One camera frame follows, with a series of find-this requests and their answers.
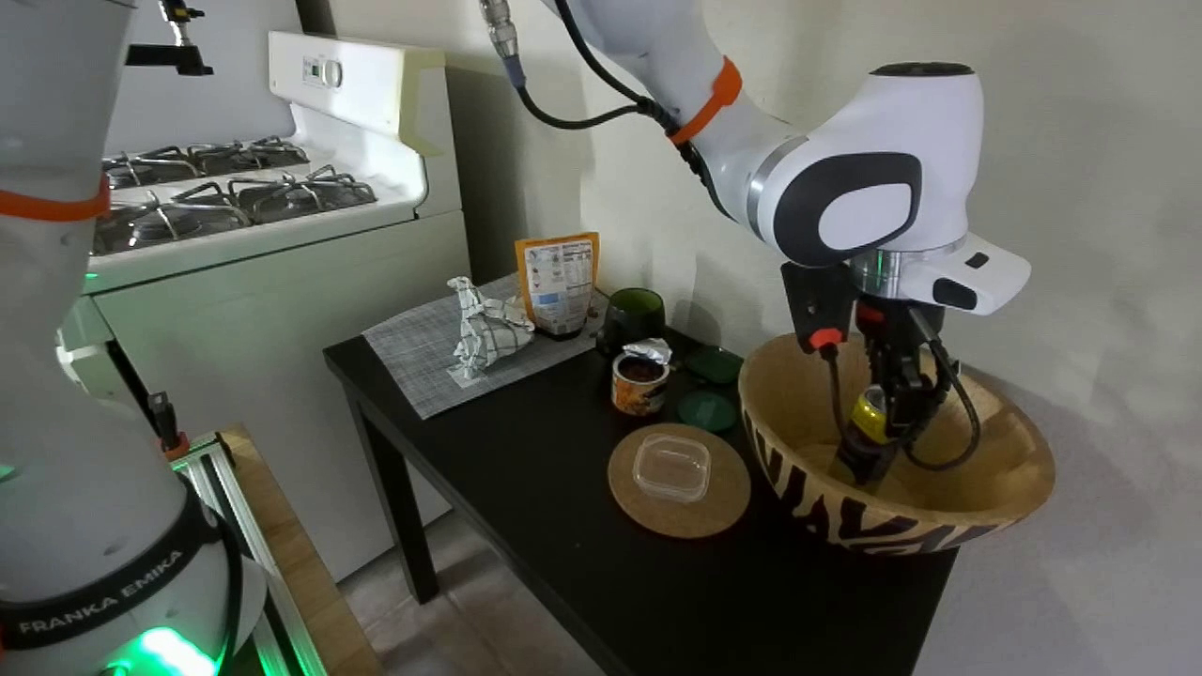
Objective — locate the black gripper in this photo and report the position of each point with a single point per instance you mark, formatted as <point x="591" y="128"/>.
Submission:
<point x="899" y="352"/>

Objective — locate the yellow and black drink can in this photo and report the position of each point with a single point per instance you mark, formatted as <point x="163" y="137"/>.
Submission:
<point x="873" y="414"/>

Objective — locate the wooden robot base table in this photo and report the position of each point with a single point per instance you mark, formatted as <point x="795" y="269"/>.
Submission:
<point x="274" y="549"/>

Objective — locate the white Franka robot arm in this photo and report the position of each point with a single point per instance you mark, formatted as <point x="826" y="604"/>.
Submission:
<point x="878" y="152"/>

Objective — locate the brown patterned wooden bowl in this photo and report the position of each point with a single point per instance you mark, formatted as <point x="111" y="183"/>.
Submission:
<point x="800" y="414"/>

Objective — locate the orange nut can with foil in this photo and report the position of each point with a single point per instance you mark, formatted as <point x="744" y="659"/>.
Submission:
<point x="641" y="376"/>

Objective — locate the square green plastic lid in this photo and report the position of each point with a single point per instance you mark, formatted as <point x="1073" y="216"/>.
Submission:
<point x="714" y="366"/>

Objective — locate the round green plastic lid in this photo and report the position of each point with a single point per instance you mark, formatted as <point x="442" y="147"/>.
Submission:
<point x="702" y="411"/>

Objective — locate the clear square plastic lid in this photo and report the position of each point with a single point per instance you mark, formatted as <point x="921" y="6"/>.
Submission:
<point x="672" y="470"/>

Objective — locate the dark green glass cup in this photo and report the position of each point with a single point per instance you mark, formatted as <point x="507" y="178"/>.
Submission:
<point x="631" y="316"/>

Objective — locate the black side table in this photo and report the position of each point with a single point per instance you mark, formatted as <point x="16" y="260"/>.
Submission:
<point x="537" y="500"/>

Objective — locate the orange snack pouch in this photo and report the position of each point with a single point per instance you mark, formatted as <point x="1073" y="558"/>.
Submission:
<point x="557" y="284"/>

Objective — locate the white checked dish cloth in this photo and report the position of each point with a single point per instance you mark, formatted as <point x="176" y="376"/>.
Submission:
<point x="484" y="334"/>

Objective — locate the grey woven placemat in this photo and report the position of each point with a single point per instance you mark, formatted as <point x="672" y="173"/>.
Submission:
<point x="417" y="360"/>

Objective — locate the white kitchen stove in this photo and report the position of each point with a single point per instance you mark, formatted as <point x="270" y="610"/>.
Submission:
<point x="274" y="326"/>

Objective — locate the black stove burner grate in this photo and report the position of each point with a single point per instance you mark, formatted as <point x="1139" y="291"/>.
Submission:
<point x="209" y="158"/>
<point x="237" y="210"/>

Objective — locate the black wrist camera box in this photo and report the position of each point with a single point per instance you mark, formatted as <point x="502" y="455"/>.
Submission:
<point x="815" y="301"/>

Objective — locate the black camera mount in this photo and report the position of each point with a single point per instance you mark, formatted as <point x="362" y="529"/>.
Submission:
<point x="171" y="44"/>

